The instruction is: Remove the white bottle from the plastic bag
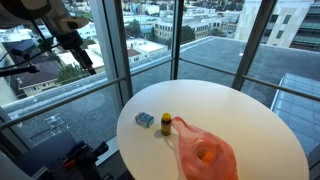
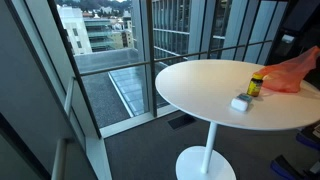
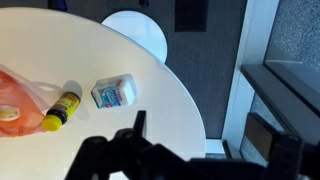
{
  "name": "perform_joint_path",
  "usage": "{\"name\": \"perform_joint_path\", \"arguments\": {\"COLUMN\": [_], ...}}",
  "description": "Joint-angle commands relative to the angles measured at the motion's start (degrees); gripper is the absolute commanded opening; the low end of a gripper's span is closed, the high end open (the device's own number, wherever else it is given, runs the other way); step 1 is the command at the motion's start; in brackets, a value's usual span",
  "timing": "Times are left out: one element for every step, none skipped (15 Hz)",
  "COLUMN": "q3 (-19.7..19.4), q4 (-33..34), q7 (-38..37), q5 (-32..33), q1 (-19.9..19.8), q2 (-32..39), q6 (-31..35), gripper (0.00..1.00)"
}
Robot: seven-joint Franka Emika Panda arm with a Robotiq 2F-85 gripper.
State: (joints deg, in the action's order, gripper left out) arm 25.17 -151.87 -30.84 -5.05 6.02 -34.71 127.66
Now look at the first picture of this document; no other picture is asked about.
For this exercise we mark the amber bottle yellow cap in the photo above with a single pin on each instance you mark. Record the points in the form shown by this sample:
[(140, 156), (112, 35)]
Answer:
[(166, 124)]

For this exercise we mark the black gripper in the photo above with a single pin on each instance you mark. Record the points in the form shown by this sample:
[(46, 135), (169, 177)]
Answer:
[(72, 41)]

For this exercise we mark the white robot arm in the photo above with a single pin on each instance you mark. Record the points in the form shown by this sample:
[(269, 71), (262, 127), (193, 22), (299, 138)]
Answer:
[(58, 21)]

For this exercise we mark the white and blue box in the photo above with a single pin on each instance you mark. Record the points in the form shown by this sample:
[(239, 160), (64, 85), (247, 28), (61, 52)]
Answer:
[(144, 119)]

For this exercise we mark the black camera stand equipment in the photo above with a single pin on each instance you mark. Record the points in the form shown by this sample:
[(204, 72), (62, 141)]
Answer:
[(62, 158)]

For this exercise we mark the orange plastic bag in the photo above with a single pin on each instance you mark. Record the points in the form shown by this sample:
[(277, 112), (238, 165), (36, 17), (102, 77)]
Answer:
[(203, 155)]

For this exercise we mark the white round table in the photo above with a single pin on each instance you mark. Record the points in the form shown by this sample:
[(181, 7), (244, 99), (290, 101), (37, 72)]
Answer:
[(264, 146)]

